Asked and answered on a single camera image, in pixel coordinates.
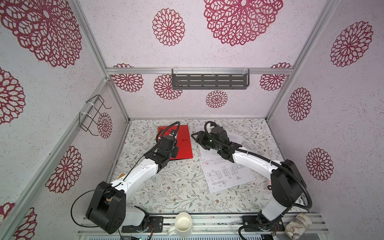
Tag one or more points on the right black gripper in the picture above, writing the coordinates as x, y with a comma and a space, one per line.
200, 138

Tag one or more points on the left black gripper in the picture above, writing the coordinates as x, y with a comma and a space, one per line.
175, 150

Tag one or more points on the red black file folder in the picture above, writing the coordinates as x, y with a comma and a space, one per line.
184, 141

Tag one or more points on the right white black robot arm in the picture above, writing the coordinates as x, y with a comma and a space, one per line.
288, 186

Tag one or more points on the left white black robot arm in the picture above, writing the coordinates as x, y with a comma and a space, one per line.
107, 209

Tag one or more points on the text printed paper sheet left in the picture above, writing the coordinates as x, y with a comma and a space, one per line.
202, 128

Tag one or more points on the text printed paper sheet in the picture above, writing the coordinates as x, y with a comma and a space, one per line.
202, 128
212, 154

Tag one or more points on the text printed paper sheet right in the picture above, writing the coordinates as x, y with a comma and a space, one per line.
212, 154

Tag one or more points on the technical drawing paper sheet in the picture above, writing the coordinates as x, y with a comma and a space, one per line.
222, 174

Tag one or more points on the wooden tray with white rim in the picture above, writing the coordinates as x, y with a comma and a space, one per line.
121, 175

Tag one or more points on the white ceramic mug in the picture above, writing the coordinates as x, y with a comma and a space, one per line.
183, 226

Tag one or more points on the marbled grey cup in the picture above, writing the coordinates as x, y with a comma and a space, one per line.
298, 226

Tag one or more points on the grey metal wall shelf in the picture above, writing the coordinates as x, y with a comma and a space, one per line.
209, 81

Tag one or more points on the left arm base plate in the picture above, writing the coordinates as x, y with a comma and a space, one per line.
150, 224

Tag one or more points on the black wire wall rack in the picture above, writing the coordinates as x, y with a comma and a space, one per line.
102, 120

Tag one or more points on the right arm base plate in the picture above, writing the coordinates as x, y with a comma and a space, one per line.
255, 223

